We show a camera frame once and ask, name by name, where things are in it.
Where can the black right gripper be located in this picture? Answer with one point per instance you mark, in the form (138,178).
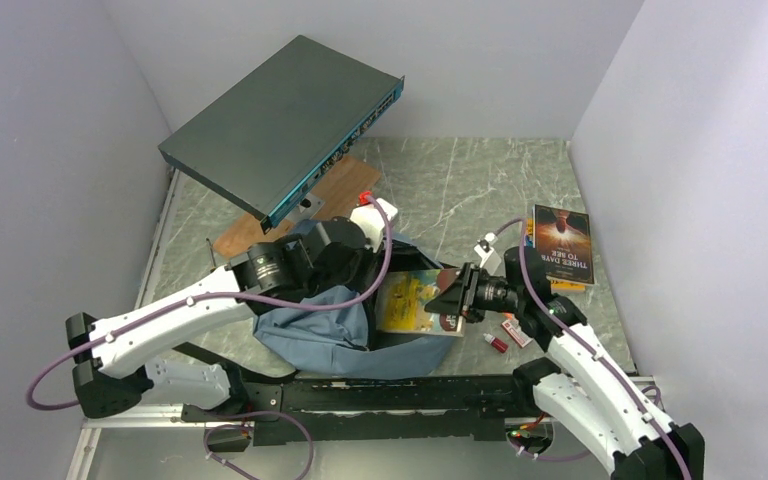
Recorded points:
(461,298)

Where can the yellow cover book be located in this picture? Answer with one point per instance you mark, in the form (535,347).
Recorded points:
(401,300)

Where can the yellow bottom book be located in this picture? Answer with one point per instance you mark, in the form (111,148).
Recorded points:
(558,286)

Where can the dark cover book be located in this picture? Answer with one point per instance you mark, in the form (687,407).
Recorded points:
(563,240)

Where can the blue backpack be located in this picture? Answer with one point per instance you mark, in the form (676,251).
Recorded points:
(338,331)

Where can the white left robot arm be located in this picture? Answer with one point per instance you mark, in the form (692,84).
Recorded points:
(118,361)

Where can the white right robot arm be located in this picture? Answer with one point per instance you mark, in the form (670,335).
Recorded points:
(576,382)

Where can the red white eraser box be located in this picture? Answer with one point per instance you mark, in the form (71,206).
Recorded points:
(513,329)

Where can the wooden board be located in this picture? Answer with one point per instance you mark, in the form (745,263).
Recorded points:
(336,194)

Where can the black yellow screwdriver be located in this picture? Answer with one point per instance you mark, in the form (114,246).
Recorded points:
(211,253)

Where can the aluminium frame rail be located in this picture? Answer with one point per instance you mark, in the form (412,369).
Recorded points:
(162,441)

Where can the grey network switch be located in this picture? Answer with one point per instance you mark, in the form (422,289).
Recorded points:
(268,140)

